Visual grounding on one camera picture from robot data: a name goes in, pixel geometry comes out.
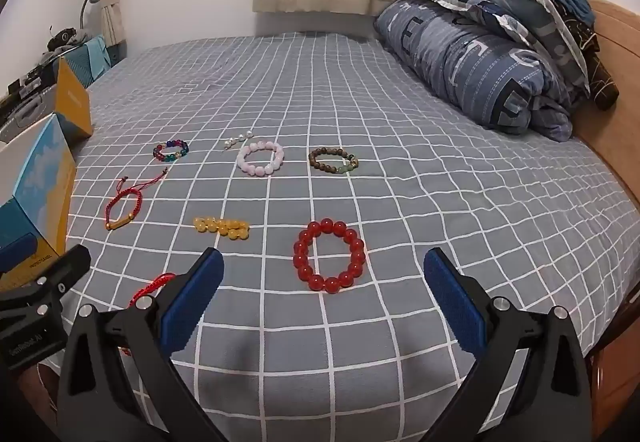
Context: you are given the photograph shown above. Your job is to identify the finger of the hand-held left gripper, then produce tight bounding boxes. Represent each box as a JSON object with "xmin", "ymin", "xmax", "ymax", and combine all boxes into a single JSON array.
[
  {"xmin": 0, "ymin": 232, "xmax": 38, "ymax": 273},
  {"xmin": 0, "ymin": 244, "xmax": 92, "ymax": 318}
]

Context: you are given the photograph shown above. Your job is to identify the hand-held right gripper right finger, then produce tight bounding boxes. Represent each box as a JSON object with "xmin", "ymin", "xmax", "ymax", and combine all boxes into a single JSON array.
[{"xmin": 422, "ymin": 247, "xmax": 593, "ymax": 442}]

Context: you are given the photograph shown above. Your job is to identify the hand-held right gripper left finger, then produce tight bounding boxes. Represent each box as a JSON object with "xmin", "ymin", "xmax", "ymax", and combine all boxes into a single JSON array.
[{"xmin": 55, "ymin": 247, "xmax": 226, "ymax": 442}]

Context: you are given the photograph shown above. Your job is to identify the red string bracelet long cords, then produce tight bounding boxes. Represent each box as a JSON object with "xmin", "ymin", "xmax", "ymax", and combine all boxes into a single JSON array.
[{"xmin": 104, "ymin": 167, "xmax": 170, "ymax": 233}]

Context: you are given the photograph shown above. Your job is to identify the pink bead bracelet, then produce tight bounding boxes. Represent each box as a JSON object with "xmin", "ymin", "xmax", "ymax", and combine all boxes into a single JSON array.
[{"xmin": 236, "ymin": 140, "xmax": 285, "ymax": 178}]

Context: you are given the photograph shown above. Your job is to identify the large red bead bracelet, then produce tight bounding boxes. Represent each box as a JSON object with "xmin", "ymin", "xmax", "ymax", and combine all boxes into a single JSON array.
[{"xmin": 292, "ymin": 218, "xmax": 368, "ymax": 293}]

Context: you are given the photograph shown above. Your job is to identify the multicolour bead bracelet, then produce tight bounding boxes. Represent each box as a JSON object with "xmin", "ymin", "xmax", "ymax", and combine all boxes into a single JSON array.
[{"xmin": 152, "ymin": 139, "xmax": 190, "ymax": 163}]

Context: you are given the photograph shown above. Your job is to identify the brown wooden bead bracelet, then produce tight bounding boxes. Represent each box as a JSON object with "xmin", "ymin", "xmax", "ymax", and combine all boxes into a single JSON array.
[{"xmin": 307, "ymin": 147, "xmax": 361, "ymax": 174}]

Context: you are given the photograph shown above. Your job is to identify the blue and yellow box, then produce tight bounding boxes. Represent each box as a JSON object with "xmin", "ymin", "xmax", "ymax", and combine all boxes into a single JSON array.
[{"xmin": 0, "ymin": 114, "xmax": 78, "ymax": 283}]

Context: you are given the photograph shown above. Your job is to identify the grey checked bedsheet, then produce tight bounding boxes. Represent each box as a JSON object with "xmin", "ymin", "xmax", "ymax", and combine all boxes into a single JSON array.
[{"xmin": 62, "ymin": 32, "xmax": 640, "ymax": 442}]

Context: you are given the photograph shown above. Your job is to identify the grey appliance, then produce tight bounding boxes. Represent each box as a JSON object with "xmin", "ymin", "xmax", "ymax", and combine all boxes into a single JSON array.
[{"xmin": 0, "ymin": 87, "xmax": 57, "ymax": 143}]

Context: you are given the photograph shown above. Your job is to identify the yellow cardboard box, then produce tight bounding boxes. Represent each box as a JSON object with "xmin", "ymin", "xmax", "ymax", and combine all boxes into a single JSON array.
[{"xmin": 52, "ymin": 57, "xmax": 95, "ymax": 145}]

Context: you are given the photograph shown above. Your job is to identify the teal bag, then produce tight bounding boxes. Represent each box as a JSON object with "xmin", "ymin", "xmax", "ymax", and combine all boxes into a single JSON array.
[{"xmin": 65, "ymin": 34, "xmax": 111, "ymax": 88}]

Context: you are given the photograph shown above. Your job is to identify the folded blue patterned quilt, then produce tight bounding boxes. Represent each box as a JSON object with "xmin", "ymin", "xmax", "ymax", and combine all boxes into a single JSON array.
[{"xmin": 375, "ymin": 0, "xmax": 576, "ymax": 143}]

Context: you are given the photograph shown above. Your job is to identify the stacked pillows and blankets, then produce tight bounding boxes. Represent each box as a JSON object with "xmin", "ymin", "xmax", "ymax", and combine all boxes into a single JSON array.
[{"xmin": 442, "ymin": 0, "xmax": 621, "ymax": 110}]

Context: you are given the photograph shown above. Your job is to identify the wooden headboard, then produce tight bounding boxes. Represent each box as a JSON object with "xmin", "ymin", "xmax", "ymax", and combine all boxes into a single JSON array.
[{"xmin": 570, "ymin": 0, "xmax": 640, "ymax": 203}]

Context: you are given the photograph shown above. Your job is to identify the blue patterned pillow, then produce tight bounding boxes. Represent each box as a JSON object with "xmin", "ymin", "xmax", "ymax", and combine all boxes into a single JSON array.
[{"xmin": 395, "ymin": 0, "xmax": 591, "ymax": 90}]

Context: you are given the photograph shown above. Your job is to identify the red string bracelet gold plate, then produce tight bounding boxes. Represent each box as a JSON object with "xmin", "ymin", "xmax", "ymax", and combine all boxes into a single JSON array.
[{"xmin": 120, "ymin": 272, "xmax": 178, "ymax": 358}]

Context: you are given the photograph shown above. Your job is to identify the yellow bead bracelet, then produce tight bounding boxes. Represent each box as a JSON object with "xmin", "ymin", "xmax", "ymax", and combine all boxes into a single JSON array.
[{"xmin": 193, "ymin": 216, "xmax": 251, "ymax": 240}]

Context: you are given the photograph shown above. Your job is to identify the white pearl string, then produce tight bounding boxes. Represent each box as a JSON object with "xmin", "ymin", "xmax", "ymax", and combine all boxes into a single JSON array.
[{"xmin": 222, "ymin": 131, "xmax": 253, "ymax": 152}]

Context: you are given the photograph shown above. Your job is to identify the wooden bed frame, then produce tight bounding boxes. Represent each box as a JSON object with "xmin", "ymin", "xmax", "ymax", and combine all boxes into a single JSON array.
[{"xmin": 587, "ymin": 287, "xmax": 640, "ymax": 442}]

